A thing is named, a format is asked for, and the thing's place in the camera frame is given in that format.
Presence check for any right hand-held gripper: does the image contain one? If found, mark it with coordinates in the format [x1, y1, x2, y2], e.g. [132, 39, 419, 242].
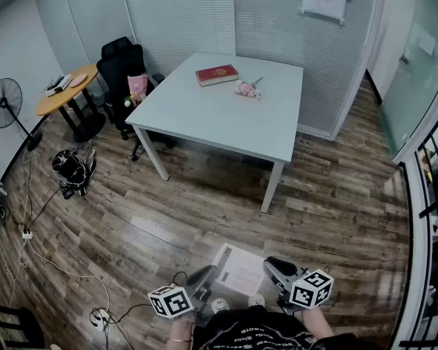
[263, 256, 335, 315]

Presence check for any red hardcover book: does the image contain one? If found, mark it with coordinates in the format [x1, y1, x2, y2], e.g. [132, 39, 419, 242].
[195, 63, 239, 88]

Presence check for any black office chair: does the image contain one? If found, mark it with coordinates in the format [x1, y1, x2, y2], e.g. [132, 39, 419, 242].
[96, 36, 176, 162]

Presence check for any white box device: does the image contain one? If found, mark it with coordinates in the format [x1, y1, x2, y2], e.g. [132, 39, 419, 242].
[42, 74, 73, 98]

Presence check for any black printed shirt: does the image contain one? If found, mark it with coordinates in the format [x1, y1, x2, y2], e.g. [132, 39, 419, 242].
[196, 306, 388, 350]

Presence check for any round wooden side table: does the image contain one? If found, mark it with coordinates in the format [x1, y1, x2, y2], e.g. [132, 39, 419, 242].
[35, 63, 107, 144]

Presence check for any black standing fan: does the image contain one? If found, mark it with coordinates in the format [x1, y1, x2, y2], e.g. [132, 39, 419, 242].
[0, 77, 44, 152]

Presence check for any white cable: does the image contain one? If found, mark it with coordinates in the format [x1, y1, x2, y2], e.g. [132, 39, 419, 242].
[3, 238, 112, 315]

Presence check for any black bag with straps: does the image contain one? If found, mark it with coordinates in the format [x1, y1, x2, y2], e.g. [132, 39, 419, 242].
[52, 149, 98, 200]

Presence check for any pink gift bag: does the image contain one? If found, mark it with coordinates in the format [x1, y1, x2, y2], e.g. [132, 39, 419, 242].
[126, 73, 149, 107]

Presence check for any white paper sign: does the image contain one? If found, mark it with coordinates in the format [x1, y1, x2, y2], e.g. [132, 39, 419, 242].
[418, 27, 437, 56]

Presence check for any white calculator with pink keys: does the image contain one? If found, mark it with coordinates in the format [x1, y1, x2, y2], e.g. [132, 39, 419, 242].
[212, 242, 266, 295]

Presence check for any white table leg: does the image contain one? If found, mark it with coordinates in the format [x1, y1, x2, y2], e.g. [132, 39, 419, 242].
[259, 160, 286, 214]
[134, 125, 171, 182]

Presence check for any person's right forearm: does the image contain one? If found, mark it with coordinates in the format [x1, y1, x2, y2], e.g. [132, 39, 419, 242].
[299, 306, 336, 339]

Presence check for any person's left forearm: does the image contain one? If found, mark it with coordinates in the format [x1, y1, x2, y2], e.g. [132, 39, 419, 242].
[169, 312, 197, 350]

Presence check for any pink artificial flower bouquet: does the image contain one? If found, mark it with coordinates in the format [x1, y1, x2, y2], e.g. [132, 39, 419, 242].
[234, 77, 264, 101]

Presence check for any black stool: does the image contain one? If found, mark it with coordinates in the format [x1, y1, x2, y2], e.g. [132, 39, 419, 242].
[0, 303, 46, 350]

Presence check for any black cable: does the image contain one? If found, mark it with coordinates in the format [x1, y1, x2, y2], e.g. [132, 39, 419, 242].
[24, 186, 65, 233]

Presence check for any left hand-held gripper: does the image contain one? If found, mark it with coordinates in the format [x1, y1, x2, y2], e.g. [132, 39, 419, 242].
[147, 265, 220, 328]

